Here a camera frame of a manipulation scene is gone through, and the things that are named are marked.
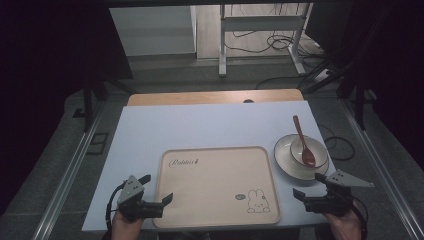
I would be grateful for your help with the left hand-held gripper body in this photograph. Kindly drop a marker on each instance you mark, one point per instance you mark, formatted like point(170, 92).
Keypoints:
point(133, 209)

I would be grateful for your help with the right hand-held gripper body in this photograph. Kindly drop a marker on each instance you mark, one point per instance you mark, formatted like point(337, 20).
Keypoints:
point(333, 201)

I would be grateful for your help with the red-brown spoon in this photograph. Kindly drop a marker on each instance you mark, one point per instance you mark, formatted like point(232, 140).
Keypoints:
point(308, 157)

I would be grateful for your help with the white bowl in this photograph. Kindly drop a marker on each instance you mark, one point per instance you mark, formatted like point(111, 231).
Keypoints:
point(318, 148)

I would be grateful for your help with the white plate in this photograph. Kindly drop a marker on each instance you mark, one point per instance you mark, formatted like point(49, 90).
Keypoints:
point(283, 156)

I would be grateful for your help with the beige tray with rabbit print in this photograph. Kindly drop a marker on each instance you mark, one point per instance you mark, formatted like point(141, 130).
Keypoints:
point(213, 186)

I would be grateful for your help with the person's left hand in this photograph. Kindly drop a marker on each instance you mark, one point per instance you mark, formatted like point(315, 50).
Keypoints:
point(124, 228)

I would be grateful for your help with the person's right hand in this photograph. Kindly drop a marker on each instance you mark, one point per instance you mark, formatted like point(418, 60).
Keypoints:
point(345, 226)

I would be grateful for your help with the black floor socket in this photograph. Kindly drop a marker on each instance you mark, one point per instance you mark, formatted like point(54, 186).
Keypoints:
point(98, 143)

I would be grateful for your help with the white table board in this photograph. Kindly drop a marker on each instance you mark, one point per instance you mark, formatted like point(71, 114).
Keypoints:
point(200, 126)

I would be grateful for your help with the black metal stand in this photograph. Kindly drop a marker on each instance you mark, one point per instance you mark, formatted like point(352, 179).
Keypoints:
point(359, 106)
point(87, 103)

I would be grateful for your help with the wooden table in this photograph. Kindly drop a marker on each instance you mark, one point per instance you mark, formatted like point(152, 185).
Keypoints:
point(200, 97)

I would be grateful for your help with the white power strip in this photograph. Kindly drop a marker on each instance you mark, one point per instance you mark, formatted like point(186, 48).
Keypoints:
point(321, 76)

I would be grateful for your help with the white cabinet panel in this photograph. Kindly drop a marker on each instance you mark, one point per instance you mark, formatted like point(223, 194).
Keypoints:
point(150, 33)

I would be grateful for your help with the dark curtain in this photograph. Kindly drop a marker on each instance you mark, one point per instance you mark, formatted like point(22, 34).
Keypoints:
point(393, 50)
point(40, 66)

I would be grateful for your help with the aluminium rail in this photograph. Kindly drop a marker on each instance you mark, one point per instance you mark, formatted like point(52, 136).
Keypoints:
point(66, 180)
point(383, 166)

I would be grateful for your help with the white desk frame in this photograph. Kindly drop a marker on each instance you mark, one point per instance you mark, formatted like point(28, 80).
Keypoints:
point(222, 50)

